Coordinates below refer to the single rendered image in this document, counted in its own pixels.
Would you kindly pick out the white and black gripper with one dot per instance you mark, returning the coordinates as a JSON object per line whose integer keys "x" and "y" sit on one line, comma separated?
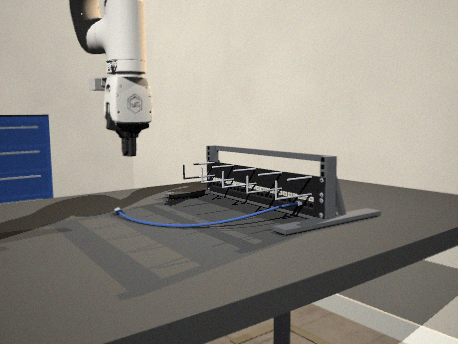
{"x": 129, "y": 104}

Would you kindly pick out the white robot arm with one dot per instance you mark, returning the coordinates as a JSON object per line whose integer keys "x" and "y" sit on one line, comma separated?
{"x": 120, "y": 34}

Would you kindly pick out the black network patch panel rack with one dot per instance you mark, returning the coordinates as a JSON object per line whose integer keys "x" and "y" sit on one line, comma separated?
{"x": 268, "y": 188}

